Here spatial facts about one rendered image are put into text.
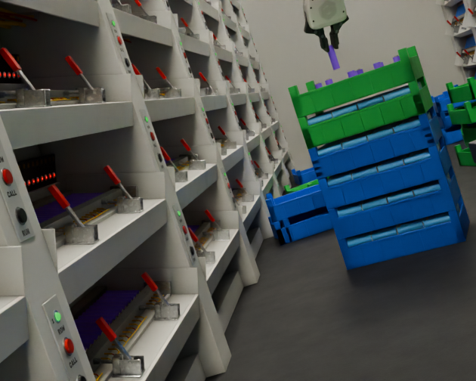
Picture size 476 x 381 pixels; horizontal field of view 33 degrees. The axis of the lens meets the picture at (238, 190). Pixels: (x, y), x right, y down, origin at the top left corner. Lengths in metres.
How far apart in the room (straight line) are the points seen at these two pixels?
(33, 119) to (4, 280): 0.25
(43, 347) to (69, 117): 0.40
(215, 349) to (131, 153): 0.40
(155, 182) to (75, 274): 0.55
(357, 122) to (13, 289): 1.27
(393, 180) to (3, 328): 1.33
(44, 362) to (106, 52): 0.79
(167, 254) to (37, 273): 0.67
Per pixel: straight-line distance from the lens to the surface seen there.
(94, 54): 1.51
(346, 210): 2.00
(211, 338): 1.53
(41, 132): 1.03
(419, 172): 1.94
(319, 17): 2.05
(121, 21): 1.66
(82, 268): 1.00
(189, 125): 2.18
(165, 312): 1.35
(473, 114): 3.00
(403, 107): 1.93
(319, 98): 1.96
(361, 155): 1.95
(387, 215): 1.97
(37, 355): 0.84
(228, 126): 2.87
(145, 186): 1.49
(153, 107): 1.66
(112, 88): 1.49
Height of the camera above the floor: 0.45
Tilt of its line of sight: 5 degrees down
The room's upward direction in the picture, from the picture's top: 19 degrees counter-clockwise
